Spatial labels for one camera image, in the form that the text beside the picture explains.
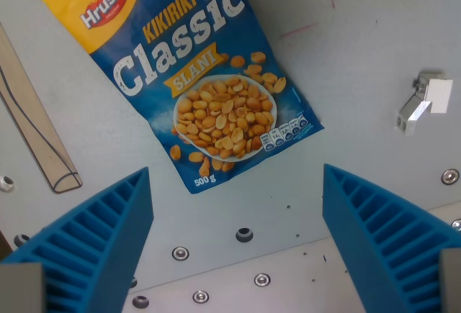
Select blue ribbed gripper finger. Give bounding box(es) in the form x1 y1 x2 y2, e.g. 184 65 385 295
321 163 461 313
0 166 155 313

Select blue Hrusty peanut bag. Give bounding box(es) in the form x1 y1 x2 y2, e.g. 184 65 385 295
20 0 325 195

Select metal bracket with white tag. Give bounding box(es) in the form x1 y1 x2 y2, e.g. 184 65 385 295
397 71 455 137

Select wooden board with black outline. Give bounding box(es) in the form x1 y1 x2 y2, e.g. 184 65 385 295
0 22 84 194

